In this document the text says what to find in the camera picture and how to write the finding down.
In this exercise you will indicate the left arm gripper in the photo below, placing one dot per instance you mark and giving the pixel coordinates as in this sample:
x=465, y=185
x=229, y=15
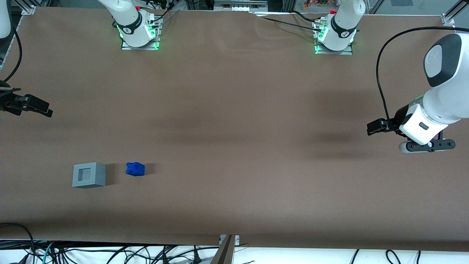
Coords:
x=399, y=117

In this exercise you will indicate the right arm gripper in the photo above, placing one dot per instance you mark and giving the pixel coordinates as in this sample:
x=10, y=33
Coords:
x=8, y=102

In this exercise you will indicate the blue plastic part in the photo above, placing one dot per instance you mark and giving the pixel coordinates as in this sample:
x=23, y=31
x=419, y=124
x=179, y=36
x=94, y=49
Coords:
x=135, y=169

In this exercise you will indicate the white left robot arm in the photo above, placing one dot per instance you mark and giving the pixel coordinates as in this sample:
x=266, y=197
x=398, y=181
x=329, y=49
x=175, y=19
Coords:
x=447, y=101

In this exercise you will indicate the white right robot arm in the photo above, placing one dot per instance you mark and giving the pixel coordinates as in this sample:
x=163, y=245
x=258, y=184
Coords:
x=129, y=22

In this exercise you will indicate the gray square base block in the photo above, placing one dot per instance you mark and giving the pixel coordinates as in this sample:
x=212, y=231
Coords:
x=89, y=175

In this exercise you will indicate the white connector block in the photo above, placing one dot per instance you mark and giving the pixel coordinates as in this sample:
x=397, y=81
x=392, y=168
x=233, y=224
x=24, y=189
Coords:
x=242, y=8

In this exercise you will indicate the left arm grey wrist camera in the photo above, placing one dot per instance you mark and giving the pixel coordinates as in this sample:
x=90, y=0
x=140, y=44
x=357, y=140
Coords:
x=432, y=145

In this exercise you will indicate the aluminium table corner bracket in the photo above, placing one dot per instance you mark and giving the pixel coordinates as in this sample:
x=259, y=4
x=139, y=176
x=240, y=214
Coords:
x=447, y=19
x=28, y=10

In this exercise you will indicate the aluminium table edge bracket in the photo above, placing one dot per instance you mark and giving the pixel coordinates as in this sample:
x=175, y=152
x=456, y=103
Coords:
x=229, y=239

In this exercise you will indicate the grey metal support post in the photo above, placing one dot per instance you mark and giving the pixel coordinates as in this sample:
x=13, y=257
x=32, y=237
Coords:
x=224, y=255

